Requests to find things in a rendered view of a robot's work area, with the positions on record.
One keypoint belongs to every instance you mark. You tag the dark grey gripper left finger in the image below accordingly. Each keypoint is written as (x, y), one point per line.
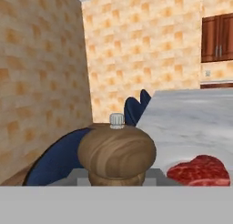
(71, 177)

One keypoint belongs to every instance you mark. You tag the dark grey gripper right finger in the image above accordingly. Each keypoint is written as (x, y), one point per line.
(157, 177)

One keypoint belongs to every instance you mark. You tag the wooden shaker with white knob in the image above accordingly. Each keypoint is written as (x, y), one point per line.
(116, 151)

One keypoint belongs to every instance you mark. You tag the raw red steak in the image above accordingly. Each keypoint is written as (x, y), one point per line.
(200, 171)

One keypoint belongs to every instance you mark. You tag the brown counter run, pale top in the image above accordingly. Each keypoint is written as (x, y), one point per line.
(217, 84)

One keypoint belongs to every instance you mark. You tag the white wall socket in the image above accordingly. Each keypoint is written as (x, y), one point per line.
(207, 73)

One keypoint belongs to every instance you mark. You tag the brown wooden wall cupboards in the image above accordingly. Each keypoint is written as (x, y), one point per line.
(217, 38)

